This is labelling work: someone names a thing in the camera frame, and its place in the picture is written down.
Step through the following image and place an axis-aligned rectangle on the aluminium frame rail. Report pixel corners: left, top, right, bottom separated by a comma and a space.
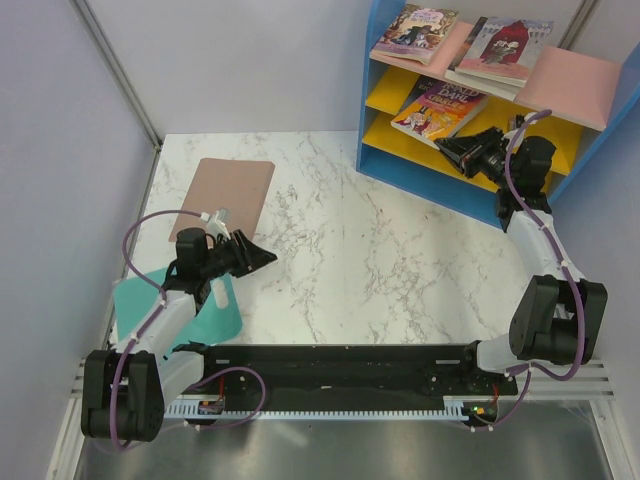
69, 0, 164, 149

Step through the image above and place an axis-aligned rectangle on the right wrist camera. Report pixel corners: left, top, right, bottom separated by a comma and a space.
507, 112, 534, 134

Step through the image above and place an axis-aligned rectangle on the Edward Tulane book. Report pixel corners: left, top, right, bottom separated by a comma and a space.
446, 27, 477, 74

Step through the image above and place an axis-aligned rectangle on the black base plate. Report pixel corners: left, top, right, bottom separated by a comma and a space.
188, 345, 518, 414

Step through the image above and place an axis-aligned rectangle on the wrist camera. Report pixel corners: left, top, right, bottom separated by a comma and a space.
200, 208, 231, 240
507, 112, 534, 134

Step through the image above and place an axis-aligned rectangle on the Nineteen Eighty-Four book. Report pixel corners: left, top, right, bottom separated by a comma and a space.
410, 76, 438, 102

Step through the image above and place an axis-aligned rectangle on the purple illustrated book on shelf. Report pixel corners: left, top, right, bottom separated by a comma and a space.
373, 4, 459, 65

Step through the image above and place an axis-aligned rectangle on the Roald Dahl Charlie book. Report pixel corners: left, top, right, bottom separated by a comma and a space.
391, 80, 489, 149

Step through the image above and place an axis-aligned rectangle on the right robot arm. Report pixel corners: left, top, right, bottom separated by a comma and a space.
435, 127, 608, 394

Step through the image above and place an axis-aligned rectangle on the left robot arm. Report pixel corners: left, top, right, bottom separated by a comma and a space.
81, 227, 277, 451

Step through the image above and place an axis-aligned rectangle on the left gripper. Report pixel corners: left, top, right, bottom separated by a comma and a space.
200, 229, 277, 280

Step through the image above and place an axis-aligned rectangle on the A Tale of Two Cities book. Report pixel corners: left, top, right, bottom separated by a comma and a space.
444, 70, 520, 101

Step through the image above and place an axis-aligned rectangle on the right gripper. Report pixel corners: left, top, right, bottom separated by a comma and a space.
435, 126, 518, 189

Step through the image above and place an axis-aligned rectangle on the pink red Shakespeare story book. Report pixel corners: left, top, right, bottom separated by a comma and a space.
454, 17, 554, 88

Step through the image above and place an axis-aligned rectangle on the teal plastic file folder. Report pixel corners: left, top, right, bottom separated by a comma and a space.
114, 274, 243, 356

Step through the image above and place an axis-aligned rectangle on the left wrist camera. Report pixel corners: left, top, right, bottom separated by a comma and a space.
200, 208, 231, 240

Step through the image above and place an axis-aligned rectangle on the white cable duct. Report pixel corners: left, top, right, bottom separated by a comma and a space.
164, 397, 477, 420

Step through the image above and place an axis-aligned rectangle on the blue shelf unit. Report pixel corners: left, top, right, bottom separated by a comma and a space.
356, 1, 639, 228

